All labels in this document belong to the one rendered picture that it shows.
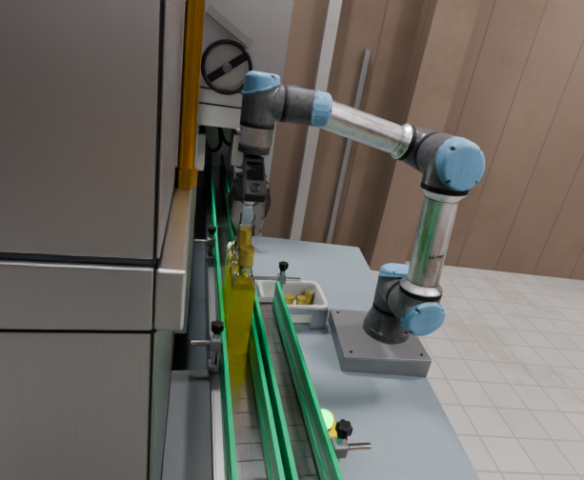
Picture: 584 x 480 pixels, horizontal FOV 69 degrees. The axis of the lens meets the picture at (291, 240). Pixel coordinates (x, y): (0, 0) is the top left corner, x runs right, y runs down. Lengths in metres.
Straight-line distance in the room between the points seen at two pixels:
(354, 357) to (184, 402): 0.54
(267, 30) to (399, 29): 1.83
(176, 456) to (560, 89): 3.94
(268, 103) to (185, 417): 0.66
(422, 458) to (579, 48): 3.65
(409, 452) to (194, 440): 0.53
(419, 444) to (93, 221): 1.00
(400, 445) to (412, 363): 0.28
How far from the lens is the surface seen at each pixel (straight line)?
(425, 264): 1.16
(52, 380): 0.44
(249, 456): 0.89
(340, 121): 1.09
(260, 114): 0.92
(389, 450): 1.15
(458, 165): 1.07
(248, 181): 0.90
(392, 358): 1.33
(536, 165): 4.31
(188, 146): 0.54
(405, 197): 3.56
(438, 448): 1.21
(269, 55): 1.96
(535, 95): 4.15
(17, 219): 0.36
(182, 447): 0.90
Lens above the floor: 1.56
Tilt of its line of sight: 23 degrees down
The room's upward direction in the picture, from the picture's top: 10 degrees clockwise
